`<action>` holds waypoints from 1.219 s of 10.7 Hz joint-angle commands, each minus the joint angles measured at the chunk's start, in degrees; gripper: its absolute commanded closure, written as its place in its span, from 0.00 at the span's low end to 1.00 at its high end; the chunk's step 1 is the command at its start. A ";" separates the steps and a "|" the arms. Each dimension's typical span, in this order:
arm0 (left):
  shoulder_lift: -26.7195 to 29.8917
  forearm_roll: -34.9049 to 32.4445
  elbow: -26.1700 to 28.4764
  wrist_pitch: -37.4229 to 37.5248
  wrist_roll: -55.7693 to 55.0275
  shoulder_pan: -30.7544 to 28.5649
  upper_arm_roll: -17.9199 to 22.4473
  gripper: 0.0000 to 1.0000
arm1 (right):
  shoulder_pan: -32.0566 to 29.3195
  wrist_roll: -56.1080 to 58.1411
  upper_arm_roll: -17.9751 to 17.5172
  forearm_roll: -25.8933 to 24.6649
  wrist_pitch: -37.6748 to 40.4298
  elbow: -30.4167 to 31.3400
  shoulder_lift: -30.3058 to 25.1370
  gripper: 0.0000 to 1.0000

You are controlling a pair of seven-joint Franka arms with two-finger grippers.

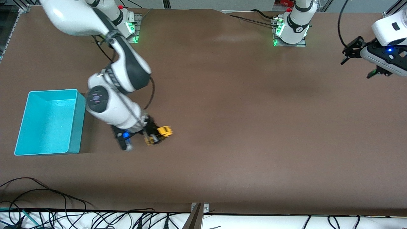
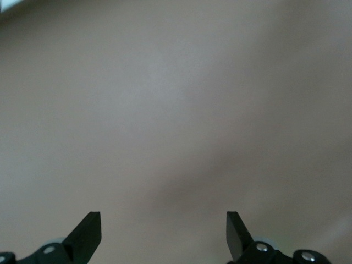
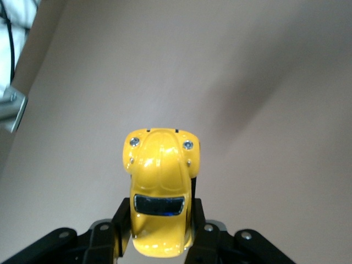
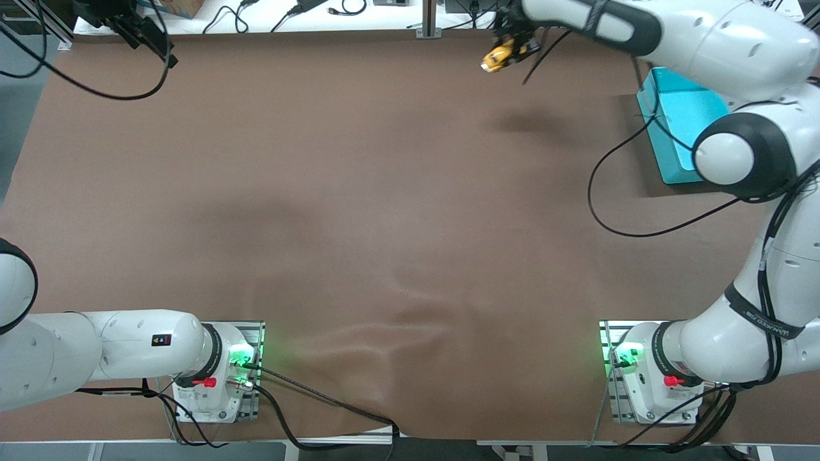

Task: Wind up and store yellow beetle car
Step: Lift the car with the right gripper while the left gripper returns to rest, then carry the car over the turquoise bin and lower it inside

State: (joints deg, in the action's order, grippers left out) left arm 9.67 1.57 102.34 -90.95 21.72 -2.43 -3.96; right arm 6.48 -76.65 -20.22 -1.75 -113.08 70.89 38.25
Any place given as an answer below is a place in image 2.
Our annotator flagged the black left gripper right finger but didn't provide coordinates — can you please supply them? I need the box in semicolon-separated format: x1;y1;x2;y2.
225;211;294;264

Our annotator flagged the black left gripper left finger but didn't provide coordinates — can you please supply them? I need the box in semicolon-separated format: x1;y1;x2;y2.
15;211;102;264

